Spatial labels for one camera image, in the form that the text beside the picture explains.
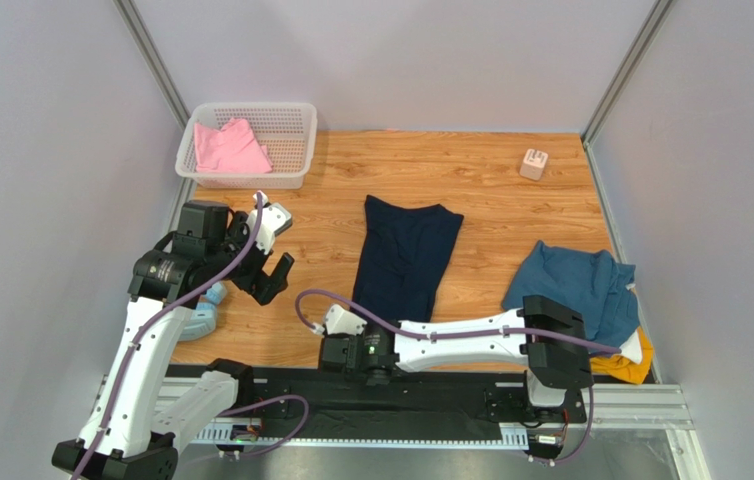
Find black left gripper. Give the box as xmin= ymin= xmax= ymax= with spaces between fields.
xmin=207 ymin=211 xmax=293 ymax=304

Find navy blue t shirt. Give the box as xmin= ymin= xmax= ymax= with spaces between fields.
xmin=352 ymin=195 xmax=464 ymax=323

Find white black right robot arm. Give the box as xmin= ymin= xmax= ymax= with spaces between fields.
xmin=315 ymin=295 xmax=595 ymax=426

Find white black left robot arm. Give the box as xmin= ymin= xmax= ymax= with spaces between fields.
xmin=51 ymin=193 xmax=294 ymax=479

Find light blue headphones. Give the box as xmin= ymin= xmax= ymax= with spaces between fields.
xmin=179 ymin=282 xmax=228 ymax=342

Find pink t shirt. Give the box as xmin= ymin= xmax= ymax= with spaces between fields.
xmin=193 ymin=118 xmax=272 ymax=174

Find white perforated plastic basket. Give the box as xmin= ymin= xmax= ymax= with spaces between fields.
xmin=175 ymin=102 xmax=318 ymax=190

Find teal blue t shirt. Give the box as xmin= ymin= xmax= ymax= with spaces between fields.
xmin=501 ymin=241 xmax=640 ymax=347

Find small pink white box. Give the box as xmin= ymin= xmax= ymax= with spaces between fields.
xmin=519 ymin=149 xmax=549 ymax=181

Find yellow t shirt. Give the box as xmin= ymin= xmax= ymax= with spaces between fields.
xmin=590 ymin=327 xmax=654 ymax=384

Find white t shirt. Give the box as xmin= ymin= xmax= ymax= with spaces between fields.
xmin=619 ymin=327 xmax=643 ymax=364

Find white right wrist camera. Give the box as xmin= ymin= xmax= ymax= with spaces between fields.
xmin=316 ymin=304 xmax=367 ymax=336

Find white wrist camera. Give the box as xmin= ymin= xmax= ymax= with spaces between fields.
xmin=316 ymin=304 xmax=367 ymax=336
xmin=247 ymin=203 xmax=293 ymax=256

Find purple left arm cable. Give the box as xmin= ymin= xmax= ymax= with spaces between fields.
xmin=69 ymin=190 xmax=310 ymax=480

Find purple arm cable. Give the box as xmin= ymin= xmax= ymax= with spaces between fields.
xmin=294 ymin=288 xmax=623 ymax=466
xmin=69 ymin=190 xmax=310 ymax=480

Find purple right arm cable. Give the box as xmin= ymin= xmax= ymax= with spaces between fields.
xmin=294 ymin=288 xmax=623 ymax=466

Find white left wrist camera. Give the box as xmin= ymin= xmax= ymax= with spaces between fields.
xmin=247 ymin=203 xmax=293 ymax=256

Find aluminium front rail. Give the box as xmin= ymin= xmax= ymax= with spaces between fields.
xmin=70 ymin=375 xmax=698 ymax=480

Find left corner aluminium post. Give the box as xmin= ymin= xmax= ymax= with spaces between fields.
xmin=113 ymin=0 xmax=190 ymax=129

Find corner aluminium post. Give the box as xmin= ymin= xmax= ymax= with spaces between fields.
xmin=113 ymin=0 xmax=190 ymax=129
xmin=581 ymin=0 xmax=676 ymax=148

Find right corner aluminium post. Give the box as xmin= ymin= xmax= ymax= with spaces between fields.
xmin=581 ymin=0 xmax=676 ymax=148

